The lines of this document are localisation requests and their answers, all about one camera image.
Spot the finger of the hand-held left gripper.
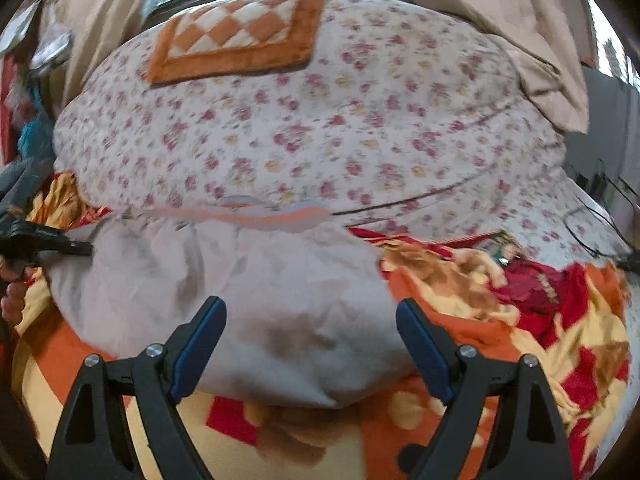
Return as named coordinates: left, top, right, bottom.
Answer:
left=32, top=225, right=95, bottom=258

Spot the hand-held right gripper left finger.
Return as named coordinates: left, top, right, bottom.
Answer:
left=46, top=296, right=228, bottom=480

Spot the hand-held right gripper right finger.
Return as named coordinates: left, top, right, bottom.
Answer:
left=395, top=298, right=573, bottom=480

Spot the beige zip jacket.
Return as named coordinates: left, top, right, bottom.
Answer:
left=47, top=197, right=417, bottom=409

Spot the person's left hand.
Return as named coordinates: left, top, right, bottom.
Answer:
left=0, top=255, right=37, bottom=327

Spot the grey cloth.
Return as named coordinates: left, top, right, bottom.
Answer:
left=0, top=156, right=55, bottom=212

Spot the teal cloth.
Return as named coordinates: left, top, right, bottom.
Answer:
left=17, top=114, right=54, bottom=162

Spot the small printed packet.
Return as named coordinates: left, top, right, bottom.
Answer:
left=479, top=231, right=524, bottom=267

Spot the red garment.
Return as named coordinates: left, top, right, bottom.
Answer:
left=499, top=257, right=592, bottom=332

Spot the orange printed blanket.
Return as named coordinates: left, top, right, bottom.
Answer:
left=10, top=174, right=635, bottom=480

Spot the floral quilt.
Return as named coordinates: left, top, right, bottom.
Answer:
left=52, top=0, right=623, bottom=257

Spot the beige curtain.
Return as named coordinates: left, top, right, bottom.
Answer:
left=394, top=0, right=592, bottom=134
left=42, top=0, right=173, bottom=108

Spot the orange checkered cushion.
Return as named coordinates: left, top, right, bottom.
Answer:
left=147, top=0, right=332, bottom=86

